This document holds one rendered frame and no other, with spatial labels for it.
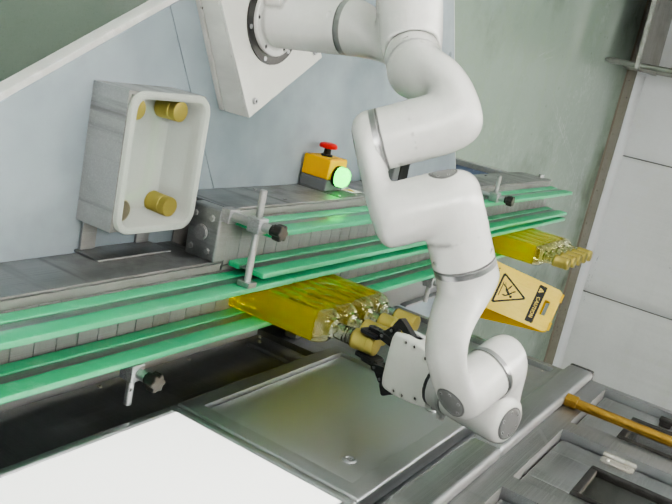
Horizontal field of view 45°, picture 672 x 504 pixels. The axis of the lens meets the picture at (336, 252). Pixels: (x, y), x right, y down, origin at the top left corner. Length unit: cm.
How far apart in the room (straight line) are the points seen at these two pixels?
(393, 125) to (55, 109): 51
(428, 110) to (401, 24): 18
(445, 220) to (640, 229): 622
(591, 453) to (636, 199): 567
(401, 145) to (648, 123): 617
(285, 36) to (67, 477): 80
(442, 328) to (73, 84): 65
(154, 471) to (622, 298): 640
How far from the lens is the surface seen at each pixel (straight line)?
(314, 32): 141
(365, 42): 136
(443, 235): 104
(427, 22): 122
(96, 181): 131
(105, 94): 130
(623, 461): 163
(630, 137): 722
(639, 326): 733
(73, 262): 132
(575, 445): 165
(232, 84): 147
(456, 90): 108
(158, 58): 140
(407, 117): 108
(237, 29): 144
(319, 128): 181
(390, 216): 103
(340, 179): 174
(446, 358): 108
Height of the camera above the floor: 173
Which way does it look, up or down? 29 degrees down
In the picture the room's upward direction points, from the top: 110 degrees clockwise
